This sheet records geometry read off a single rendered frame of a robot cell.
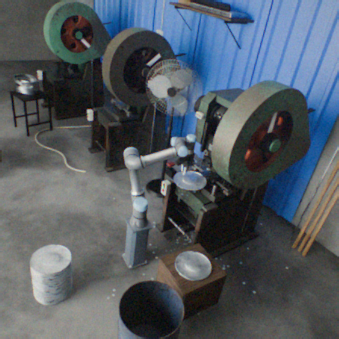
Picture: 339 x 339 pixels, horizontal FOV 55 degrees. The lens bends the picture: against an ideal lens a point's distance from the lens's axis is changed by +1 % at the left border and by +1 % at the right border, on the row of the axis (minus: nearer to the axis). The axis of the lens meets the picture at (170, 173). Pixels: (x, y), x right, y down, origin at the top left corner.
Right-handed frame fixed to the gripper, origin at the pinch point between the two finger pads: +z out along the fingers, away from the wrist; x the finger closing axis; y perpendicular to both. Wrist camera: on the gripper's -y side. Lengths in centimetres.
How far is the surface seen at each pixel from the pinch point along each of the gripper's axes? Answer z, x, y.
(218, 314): 87, -79, -6
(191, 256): 51, -43, -14
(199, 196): 23.0, -8.9, 16.5
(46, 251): 53, 15, -111
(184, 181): 9.3, -0.2, 3.2
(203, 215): 28.7, -26.4, 8.5
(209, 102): -57, 11, 25
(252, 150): -37, -39, 30
